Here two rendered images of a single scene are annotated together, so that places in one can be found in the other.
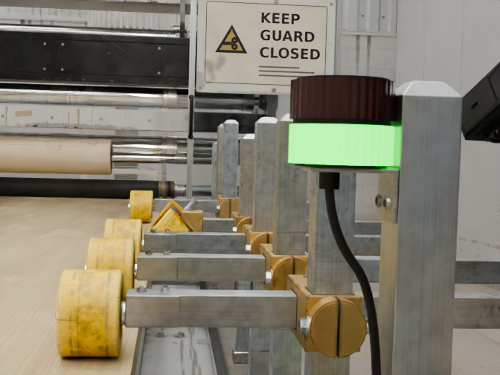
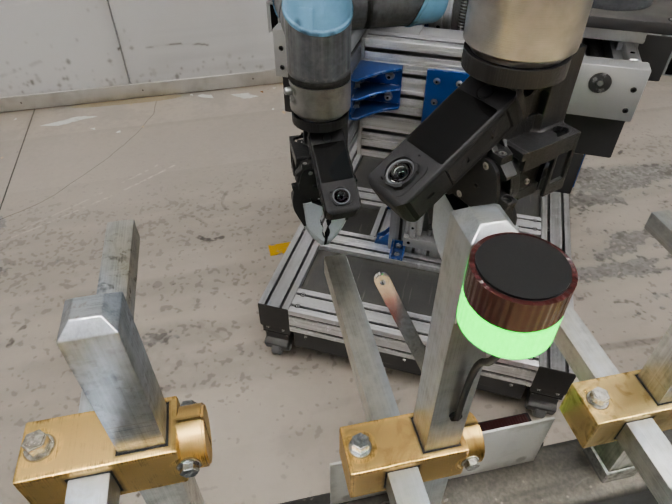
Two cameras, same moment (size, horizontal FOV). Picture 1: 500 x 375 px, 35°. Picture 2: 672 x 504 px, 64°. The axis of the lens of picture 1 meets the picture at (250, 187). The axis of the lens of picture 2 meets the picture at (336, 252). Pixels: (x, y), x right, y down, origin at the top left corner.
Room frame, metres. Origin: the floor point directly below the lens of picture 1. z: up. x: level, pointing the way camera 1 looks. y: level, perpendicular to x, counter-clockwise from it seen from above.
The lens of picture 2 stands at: (0.59, 0.16, 1.35)
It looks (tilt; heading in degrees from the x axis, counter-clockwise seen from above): 42 degrees down; 264
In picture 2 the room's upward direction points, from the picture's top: straight up
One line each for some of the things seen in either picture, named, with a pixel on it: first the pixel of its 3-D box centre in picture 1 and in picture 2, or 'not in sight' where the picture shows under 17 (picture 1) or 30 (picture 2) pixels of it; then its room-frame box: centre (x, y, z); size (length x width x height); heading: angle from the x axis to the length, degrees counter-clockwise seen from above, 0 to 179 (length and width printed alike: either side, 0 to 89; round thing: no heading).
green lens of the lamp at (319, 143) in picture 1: (341, 144); (508, 308); (0.46, -0.05, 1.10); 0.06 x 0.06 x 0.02
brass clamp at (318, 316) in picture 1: (323, 312); (121, 450); (0.73, -0.07, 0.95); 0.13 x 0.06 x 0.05; 6
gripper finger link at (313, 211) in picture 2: not in sight; (311, 214); (0.56, -0.46, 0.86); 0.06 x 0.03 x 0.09; 96
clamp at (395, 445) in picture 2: not in sight; (411, 451); (0.49, -0.09, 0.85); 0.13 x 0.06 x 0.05; 6
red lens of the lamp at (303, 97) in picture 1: (342, 100); (518, 279); (0.46, -0.05, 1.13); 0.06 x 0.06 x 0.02
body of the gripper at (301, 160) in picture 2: not in sight; (319, 148); (0.54, -0.47, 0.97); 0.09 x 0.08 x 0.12; 96
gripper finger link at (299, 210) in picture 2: not in sight; (308, 197); (0.56, -0.44, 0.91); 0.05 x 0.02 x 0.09; 6
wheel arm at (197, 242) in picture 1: (280, 242); not in sight; (1.25, -0.05, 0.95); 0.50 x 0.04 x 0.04; 96
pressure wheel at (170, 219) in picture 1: (167, 233); not in sight; (1.48, 0.15, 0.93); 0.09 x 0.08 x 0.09; 96
